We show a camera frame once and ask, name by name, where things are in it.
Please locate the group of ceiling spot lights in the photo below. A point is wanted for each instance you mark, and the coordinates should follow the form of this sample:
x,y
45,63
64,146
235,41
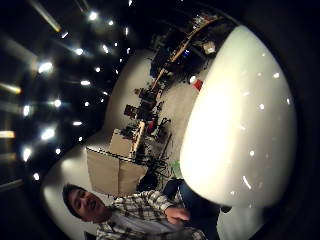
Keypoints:
x,y
46,68

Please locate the green object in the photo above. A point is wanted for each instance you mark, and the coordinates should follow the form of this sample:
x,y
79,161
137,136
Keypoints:
x,y
176,169

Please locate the red container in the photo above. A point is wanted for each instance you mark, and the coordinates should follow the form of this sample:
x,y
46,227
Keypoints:
x,y
198,84

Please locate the beige cardboard box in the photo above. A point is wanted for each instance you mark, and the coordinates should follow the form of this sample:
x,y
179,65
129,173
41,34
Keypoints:
x,y
120,144

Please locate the short wooden desk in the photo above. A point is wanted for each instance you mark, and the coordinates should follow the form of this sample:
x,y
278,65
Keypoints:
x,y
139,137

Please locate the the person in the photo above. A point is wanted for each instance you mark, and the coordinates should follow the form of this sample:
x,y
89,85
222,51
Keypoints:
x,y
133,213

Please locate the long wooden desk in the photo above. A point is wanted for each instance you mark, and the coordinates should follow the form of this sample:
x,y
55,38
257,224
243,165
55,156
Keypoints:
x,y
181,48

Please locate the small beige partition board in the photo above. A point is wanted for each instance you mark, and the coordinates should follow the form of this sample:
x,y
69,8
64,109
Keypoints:
x,y
130,178

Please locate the small red object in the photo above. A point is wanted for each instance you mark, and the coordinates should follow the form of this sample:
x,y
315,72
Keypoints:
x,y
151,126

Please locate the large beige partition board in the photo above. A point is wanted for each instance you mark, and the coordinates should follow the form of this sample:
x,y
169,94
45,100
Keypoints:
x,y
101,171

